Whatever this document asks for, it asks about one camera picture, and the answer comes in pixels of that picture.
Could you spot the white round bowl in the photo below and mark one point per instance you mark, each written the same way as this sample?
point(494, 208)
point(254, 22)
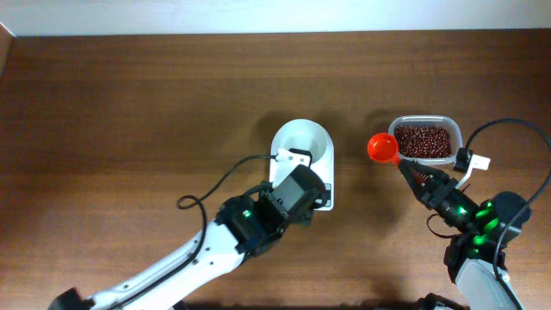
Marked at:
point(302, 134)

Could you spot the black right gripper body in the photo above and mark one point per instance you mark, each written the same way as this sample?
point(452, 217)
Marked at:
point(433, 192)

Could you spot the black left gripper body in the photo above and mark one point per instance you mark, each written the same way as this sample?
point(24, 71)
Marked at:
point(306, 218)

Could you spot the red beans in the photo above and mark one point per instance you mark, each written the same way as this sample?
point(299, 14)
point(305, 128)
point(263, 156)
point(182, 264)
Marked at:
point(423, 141)

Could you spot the white digital kitchen scale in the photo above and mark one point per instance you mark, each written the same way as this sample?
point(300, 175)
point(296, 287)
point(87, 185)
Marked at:
point(325, 169)

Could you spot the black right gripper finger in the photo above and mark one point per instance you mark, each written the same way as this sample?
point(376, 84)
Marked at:
point(439, 178)
point(416, 176)

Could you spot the red plastic measuring scoop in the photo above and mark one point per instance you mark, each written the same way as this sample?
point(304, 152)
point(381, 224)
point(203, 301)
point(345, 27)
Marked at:
point(383, 148)

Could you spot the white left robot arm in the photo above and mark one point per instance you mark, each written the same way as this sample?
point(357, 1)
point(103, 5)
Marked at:
point(209, 254)

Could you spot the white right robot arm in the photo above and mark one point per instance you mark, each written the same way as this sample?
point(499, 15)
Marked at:
point(475, 257)

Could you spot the clear plastic bean container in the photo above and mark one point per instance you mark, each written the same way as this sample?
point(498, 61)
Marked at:
point(432, 120)

